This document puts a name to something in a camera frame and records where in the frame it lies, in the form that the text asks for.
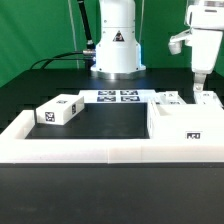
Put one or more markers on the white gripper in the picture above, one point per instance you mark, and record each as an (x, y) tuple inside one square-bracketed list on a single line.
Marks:
[(206, 22)]

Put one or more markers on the white cabinet door panel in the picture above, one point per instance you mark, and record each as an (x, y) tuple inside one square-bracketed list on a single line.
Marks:
[(207, 97)]

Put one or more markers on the large white cabinet body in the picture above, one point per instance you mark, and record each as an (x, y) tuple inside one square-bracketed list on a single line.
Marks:
[(185, 121)]

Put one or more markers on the small white box part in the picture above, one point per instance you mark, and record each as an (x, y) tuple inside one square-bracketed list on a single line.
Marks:
[(60, 110)]

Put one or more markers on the white marker base plate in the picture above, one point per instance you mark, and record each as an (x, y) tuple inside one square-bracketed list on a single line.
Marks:
[(118, 96)]

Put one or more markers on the white U-shaped boundary frame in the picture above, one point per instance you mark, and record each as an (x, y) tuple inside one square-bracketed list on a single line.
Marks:
[(100, 133)]

